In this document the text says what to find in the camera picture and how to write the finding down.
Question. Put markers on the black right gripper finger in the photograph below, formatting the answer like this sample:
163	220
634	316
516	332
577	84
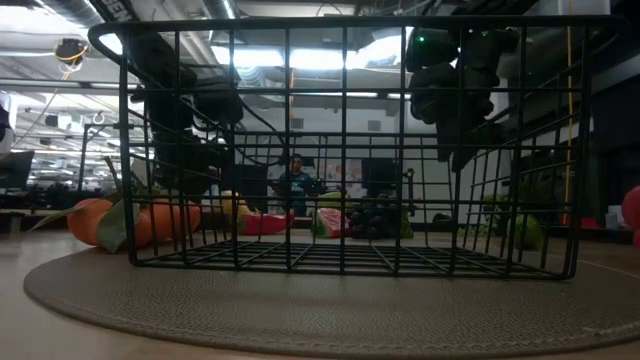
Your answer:
480	145
447	142

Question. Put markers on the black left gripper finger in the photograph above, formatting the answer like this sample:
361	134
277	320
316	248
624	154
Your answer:
210	172
172	175

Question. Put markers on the yellow bell pepper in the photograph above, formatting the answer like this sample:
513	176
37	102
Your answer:
232	202

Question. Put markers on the orange tangerine cluster with leaves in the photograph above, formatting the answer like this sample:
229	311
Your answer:
172	217
87	220

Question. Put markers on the green pear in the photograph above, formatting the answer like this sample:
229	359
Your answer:
527	232

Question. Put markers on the dark grape bunch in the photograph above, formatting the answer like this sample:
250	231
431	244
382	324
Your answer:
372	220

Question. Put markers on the red watermelon slice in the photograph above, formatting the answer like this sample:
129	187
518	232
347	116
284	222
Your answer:
330	223

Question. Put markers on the red bell pepper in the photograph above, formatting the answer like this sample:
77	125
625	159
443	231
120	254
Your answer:
632	207

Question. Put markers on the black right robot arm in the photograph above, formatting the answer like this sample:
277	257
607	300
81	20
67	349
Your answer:
495	7

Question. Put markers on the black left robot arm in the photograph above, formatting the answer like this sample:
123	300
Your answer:
150	55

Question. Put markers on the green succulent plant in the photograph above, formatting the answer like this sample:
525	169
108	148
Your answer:
495	215

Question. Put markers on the dark computer monitor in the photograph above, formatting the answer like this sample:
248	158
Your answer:
379	177

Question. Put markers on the person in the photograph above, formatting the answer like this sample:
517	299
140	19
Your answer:
298	185

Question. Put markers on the ceiling light strip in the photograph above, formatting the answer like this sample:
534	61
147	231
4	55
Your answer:
310	58

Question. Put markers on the white cup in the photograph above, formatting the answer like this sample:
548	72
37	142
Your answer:
612	221

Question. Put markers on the dark angled monitor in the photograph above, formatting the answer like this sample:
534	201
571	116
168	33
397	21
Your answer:
15	169

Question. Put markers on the round grey woven placemat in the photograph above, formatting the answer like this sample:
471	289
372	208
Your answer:
300	310

